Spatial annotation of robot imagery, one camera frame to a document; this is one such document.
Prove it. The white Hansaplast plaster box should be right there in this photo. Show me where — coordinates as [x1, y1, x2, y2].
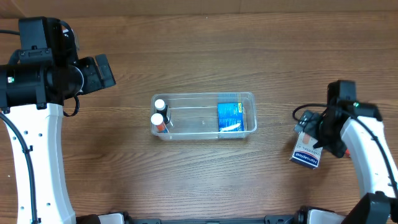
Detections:
[290, 131, 323, 169]

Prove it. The black tube white cap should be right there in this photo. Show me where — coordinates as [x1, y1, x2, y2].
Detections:
[154, 99, 170, 124]

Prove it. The orange tube white cap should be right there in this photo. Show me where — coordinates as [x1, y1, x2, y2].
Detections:
[150, 113, 169, 133]

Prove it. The clear plastic container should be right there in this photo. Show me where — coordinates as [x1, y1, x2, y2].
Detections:
[150, 92, 257, 141]

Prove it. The blue medicine box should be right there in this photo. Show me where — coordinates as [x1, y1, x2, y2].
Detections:
[217, 103, 244, 132]

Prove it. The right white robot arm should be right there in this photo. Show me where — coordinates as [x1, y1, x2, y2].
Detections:
[294, 100, 397, 223]

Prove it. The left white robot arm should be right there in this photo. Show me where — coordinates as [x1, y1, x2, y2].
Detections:
[1, 51, 123, 223]

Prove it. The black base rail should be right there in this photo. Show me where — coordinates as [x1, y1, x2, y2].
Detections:
[76, 206, 351, 224]

